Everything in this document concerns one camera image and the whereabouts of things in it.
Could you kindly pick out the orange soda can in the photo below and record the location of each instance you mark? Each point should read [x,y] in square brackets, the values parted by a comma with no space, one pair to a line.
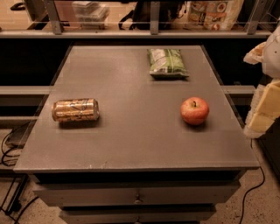
[75,110]

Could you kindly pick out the printed food bag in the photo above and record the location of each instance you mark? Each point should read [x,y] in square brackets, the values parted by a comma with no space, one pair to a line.
[217,15]

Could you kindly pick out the grey drawer cabinet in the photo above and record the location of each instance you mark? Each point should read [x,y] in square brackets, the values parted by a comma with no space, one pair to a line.
[140,162]

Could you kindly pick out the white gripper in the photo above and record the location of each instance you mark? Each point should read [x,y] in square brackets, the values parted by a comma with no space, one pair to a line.
[272,58]

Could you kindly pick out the clear plastic container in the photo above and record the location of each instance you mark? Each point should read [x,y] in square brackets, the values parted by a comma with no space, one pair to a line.
[91,14]

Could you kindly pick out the red apple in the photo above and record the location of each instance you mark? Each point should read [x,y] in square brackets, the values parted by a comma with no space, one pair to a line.
[194,111]

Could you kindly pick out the green snack bag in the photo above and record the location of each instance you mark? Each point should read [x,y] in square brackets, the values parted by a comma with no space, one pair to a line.
[167,63]

